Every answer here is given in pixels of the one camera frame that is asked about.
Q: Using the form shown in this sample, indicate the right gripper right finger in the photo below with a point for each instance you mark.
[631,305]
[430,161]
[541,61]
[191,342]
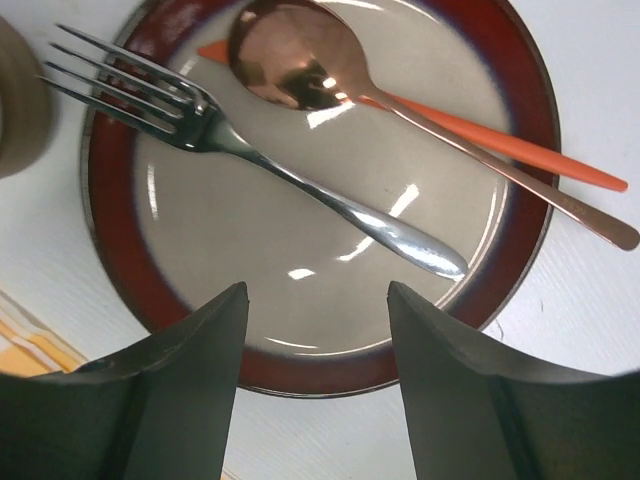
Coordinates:
[476,408]

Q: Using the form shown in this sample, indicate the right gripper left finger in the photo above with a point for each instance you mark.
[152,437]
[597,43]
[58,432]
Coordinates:
[157,409]

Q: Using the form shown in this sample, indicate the orange checkered cloth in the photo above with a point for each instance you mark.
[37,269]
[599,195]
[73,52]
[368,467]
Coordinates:
[29,348]

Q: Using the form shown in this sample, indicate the red rimmed ceramic plate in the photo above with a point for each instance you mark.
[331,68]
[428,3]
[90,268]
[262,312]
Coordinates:
[173,229]

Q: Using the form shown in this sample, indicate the copper spoon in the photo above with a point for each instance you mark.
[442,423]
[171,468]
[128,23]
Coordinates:
[301,47]

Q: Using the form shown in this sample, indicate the metal cup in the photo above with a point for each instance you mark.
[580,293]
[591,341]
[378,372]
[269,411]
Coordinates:
[26,104]

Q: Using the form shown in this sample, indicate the silver fork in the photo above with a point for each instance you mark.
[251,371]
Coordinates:
[187,117]

